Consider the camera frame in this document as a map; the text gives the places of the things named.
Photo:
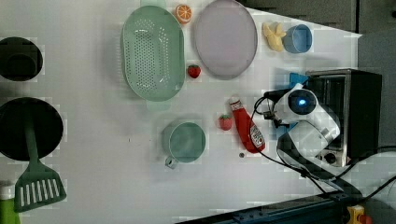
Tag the black toaster oven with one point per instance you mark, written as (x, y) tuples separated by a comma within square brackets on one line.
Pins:
[(354, 96)]

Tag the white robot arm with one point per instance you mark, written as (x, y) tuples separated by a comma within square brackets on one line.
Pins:
[(314, 130)]

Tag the pink strawberry toy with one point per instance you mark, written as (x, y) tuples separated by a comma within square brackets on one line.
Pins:
[(225, 122)]

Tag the green mug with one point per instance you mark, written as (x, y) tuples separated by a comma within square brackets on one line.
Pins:
[(184, 142)]

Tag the small red strawberry toy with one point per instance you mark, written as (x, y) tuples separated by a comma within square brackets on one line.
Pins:
[(194, 70)]

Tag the red ketchup bottle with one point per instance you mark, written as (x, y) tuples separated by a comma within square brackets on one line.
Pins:
[(250, 136)]

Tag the lilac round plate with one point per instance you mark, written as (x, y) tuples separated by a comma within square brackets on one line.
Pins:
[(226, 38)]

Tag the green perforated colander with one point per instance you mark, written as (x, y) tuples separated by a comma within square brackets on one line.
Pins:
[(152, 52)]

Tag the orange slice toy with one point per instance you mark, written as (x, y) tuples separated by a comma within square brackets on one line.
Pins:
[(183, 14)]

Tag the yellow banana toy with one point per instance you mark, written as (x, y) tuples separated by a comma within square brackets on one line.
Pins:
[(274, 37)]

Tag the blue round bowl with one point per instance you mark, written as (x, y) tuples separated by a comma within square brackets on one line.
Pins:
[(298, 39)]

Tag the green slotted spatula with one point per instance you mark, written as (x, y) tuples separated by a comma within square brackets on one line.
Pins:
[(38, 185)]

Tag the small black cylinder cup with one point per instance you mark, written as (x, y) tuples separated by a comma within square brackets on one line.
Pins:
[(20, 59)]

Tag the green bottle white cap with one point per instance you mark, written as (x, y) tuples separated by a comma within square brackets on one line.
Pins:
[(7, 213)]

